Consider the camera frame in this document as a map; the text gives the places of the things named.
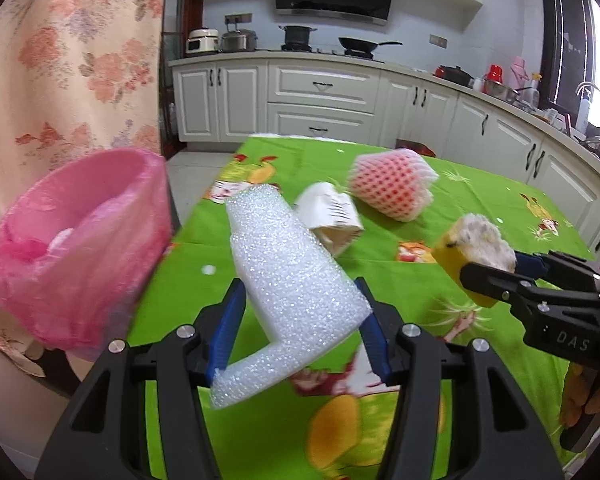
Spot person's right hand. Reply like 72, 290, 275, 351
560, 362, 600, 428

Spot dark framed window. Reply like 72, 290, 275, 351
537, 0, 600, 131

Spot silver lidded pot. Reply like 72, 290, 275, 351
221, 29, 257, 53

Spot cardboard box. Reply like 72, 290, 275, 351
397, 139, 437, 157

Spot metal bowl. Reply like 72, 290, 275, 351
485, 80, 521, 103

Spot green cartoon tablecloth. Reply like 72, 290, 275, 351
127, 132, 600, 480

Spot black and red pot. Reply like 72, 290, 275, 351
434, 64, 473, 87

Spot crumpled white paper cup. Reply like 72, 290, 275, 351
292, 182, 365, 258

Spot white L-shaped foam piece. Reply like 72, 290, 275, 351
209, 183, 372, 411

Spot black cooking pot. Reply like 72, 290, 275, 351
278, 25, 317, 51

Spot white rice cooker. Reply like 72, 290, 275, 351
186, 27, 217, 56

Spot white lower kitchen cabinets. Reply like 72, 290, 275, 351
169, 55, 600, 261

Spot yellow sponge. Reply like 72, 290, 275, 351
432, 213, 518, 308

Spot pink bin with plastic bag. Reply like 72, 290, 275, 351
0, 147, 175, 361

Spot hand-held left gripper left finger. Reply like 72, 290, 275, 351
34, 277, 248, 480

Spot black frying pan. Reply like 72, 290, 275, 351
338, 36, 403, 57

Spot floral peach curtain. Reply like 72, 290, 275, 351
0, 0, 168, 376

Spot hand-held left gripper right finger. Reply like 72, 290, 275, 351
352, 277, 566, 480

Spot gas stove top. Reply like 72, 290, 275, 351
267, 46, 385, 63

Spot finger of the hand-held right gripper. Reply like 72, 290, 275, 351
460, 261, 533, 307
515, 250, 600, 282

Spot white and red foam net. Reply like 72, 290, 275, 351
346, 148, 439, 223

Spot kitchen faucet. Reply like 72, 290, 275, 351
575, 81, 600, 128

